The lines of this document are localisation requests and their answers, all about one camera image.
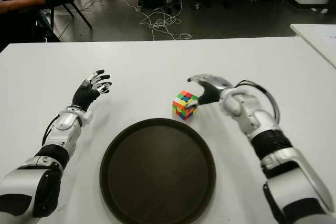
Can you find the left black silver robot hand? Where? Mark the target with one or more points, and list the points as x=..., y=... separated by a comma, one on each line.
x=82, y=95

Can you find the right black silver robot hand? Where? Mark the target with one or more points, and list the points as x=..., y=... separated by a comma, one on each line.
x=210, y=93

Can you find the multicoloured Rubik's cube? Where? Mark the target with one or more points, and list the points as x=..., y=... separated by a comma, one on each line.
x=181, y=108

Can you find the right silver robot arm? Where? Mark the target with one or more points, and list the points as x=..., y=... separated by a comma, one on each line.
x=249, y=113

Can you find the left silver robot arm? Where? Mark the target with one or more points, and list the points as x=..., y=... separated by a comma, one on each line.
x=63, y=127

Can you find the dark brown round plate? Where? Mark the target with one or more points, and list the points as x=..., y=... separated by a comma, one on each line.
x=157, y=176

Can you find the white side table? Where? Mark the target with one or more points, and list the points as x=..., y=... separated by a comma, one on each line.
x=315, y=35

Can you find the small white floor scrap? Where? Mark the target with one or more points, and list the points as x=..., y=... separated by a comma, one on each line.
x=324, y=11

